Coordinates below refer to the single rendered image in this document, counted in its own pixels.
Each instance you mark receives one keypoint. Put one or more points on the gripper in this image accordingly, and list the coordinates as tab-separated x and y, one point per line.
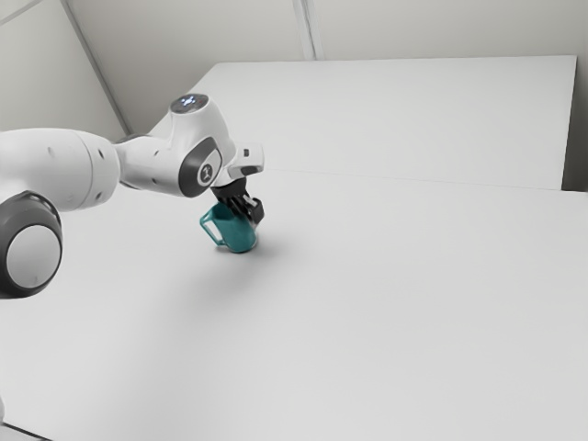
231	192

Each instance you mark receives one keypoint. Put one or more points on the teal faceted mug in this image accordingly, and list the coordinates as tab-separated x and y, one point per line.
234	234

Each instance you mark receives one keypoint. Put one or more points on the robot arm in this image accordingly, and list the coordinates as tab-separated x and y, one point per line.
96	163

